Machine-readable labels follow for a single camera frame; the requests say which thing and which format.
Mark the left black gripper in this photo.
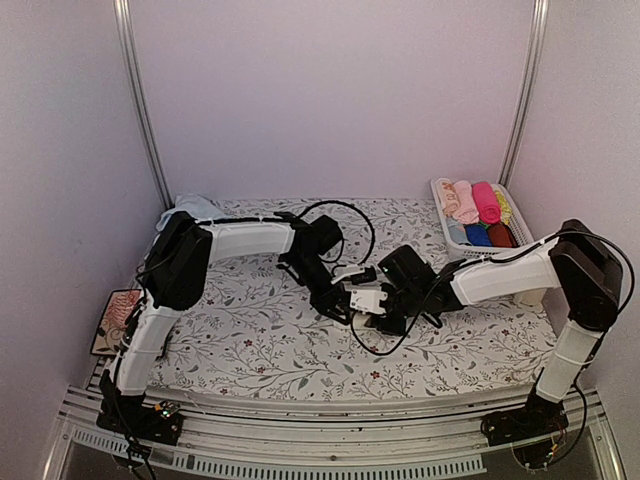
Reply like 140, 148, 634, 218
286, 254, 351, 326

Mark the cream white towel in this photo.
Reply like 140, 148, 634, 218
351, 311, 371, 330

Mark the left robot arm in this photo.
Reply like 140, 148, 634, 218
100, 211, 350, 434

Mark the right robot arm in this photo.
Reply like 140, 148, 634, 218
351, 219, 635, 445

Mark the floral table cloth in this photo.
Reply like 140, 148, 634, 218
117, 197, 566, 404

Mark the light blue rolled towel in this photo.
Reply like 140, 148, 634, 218
446, 217, 470, 246

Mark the cream printed rolled towel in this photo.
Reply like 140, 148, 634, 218
436, 178, 459, 217

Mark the light pink rolled towel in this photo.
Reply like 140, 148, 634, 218
453, 180, 479, 225

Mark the dark red rolled towel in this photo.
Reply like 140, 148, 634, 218
487, 223, 518, 248

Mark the hot pink rolled towel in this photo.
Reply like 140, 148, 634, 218
472, 182, 501, 224

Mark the yellow rolled towel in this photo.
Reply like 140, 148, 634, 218
494, 189, 513, 225

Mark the cream ceramic mug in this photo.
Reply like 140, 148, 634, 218
514, 289, 546, 307

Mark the white plastic basket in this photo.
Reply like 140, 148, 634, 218
431, 178, 533, 260

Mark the light blue crumpled cloth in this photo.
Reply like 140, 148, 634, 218
156, 194, 225, 231

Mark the pink patterned cupcake liner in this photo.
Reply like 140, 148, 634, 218
100, 289, 141, 341

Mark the floral square plate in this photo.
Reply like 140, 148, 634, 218
90, 288, 146, 358

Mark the left black braided cable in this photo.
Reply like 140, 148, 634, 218
297, 199, 376, 266

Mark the front aluminium rail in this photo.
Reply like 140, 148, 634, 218
42, 384, 626, 480

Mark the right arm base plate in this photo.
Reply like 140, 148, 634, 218
480, 399, 569, 446

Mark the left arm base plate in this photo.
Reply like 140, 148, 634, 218
96, 397, 184, 446

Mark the right aluminium frame post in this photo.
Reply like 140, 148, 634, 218
498, 0, 550, 188

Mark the aluminium frame post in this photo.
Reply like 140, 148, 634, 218
113, 0, 174, 209
498, 0, 550, 188

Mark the left aluminium frame post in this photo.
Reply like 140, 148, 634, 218
113, 0, 174, 209

